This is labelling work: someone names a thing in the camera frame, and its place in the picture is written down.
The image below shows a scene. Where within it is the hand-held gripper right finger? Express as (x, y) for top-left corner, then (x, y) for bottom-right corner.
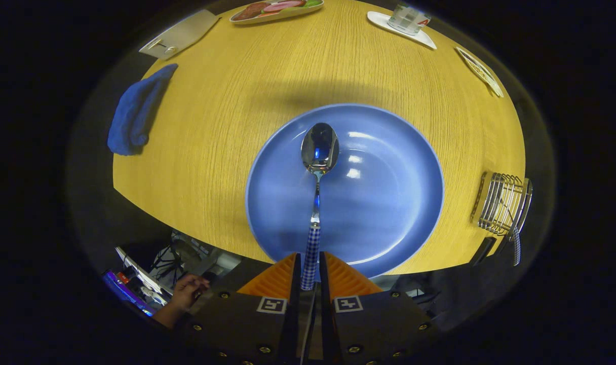
(318, 251), (440, 365)

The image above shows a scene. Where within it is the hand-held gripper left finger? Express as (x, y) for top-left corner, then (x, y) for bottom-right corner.
(179, 252), (302, 365)

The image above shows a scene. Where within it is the checked handle fork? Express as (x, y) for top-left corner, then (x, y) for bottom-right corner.
(506, 203), (522, 267)

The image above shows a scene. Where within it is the checked handle spoon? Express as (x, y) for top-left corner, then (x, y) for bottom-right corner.
(300, 122), (340, 292)

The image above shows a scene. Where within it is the white device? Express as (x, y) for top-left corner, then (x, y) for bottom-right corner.
(115, 247), (174, 297)

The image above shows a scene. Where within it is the laptop screen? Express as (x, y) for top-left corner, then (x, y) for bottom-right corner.
(103, 270), (154, 317)

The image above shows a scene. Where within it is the blue plate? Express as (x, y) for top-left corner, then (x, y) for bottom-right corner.
(245, 103), (445, 279)

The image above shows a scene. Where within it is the black table leg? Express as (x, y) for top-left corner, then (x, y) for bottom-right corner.
(471, 236), (497, 267)

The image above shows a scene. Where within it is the blue cloth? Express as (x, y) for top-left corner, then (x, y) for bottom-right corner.
(107, 63), (179, 156)

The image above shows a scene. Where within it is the white divided snack dish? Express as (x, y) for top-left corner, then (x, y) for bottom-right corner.
(454, 47), (505, 98)

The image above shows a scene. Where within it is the white square coaster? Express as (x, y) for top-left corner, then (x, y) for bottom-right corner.
(367, 11), (438, 50)

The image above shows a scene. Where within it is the white toaster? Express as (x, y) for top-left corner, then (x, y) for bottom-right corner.
(138, 9), (221, 61)

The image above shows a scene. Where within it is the clear drink bottle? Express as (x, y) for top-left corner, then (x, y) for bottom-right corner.
(388, 3), (432, 36)

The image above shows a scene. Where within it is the oval plate of food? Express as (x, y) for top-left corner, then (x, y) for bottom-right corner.
(229, 0), (324, 25)

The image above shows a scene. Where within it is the silver wire basket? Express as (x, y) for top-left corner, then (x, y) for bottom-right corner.
(470, 171), (533, 236)

